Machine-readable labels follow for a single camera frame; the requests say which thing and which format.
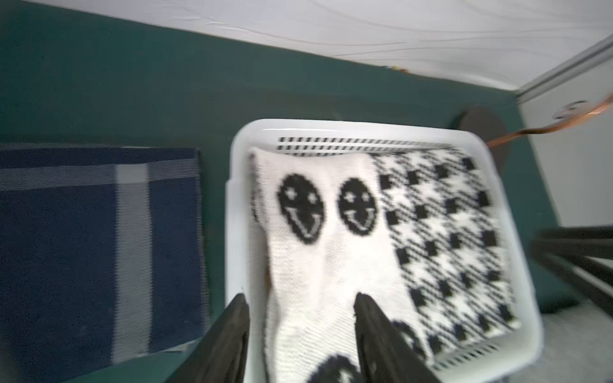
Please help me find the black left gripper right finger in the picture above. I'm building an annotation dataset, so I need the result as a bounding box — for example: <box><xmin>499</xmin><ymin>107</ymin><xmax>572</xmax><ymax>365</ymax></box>
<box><xmin>354</xmin><ymin>293</ymin><xmax>439</xmax><ymax>383</ymax></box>

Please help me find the navy striped scarf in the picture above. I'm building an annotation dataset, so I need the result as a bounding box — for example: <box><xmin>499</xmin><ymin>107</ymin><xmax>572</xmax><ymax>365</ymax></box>
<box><xmin>1</xmin><ymin>145</ymin><xmax>209</xmax><ymax>382</ymax></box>

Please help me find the grey fuzzy scarf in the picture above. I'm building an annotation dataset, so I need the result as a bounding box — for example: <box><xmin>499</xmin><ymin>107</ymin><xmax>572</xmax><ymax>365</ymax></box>
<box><xmin>509</xmin><ymin>303</ymin><xmax>612</xmax><ymax>382</ymax></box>

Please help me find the copper wire jewelry stand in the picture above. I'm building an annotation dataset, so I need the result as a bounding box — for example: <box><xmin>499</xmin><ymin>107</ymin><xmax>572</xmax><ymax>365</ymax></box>
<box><xmin>453</xmin><ymin>94</ymin><xmax>612</xmax><ymax>175</ymax></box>

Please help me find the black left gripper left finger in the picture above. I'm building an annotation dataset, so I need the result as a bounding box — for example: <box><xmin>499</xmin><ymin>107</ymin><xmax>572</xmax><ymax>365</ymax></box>
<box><xmin>167</xmin><ymin>293</ymin><xmax>251</xmax><ymax>383</ymax></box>

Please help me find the black white smiley scarf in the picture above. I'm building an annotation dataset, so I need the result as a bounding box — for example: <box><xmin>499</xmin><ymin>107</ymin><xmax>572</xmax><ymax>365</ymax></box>
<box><xmin>250</xmin><ymin>147</ymin><xmax>521</xmax><ymax>382</ymax></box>

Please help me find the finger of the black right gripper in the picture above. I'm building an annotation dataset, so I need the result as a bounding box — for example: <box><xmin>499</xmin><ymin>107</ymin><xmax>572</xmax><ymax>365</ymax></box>
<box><xmin>529</xmin><ymin>226</ymin><xmax>612</xmax><ymax>316</ymax></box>

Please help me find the white plastic perforated basket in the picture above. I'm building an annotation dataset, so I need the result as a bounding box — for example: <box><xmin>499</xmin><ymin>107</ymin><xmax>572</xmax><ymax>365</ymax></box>
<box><xmin>225</xmin><ymin>119</ymin><xmax>544</xmax><ymax>382</ymax></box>

